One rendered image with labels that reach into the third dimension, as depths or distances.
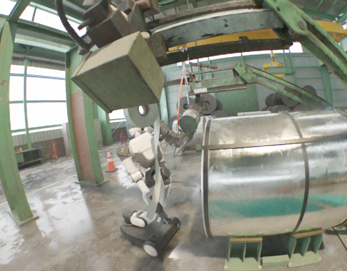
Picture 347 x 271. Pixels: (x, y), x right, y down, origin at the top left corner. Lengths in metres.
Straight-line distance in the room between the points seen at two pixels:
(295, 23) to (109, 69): 0.76
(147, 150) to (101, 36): 1.20
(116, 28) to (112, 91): 0.18
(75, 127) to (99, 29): 4.38
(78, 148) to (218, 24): 4.54
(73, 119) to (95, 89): 4.36
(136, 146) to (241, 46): 1.18
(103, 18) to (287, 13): 0.73
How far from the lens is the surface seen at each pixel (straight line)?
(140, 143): 1.55
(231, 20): 0.76
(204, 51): 0.75
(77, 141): 4.82
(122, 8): 0.80
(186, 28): 0.73
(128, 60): 0.38
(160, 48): 0.69
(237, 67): 2.20
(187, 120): 1.23
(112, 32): 0.52
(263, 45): 0.86
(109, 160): 5.48
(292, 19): 0.86
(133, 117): 0.70
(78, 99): 4.66
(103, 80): 0.46
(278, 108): 13.02
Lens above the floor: 1.40
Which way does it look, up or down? 6 degrees down
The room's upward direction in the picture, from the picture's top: 7 degrees counter-clockwise
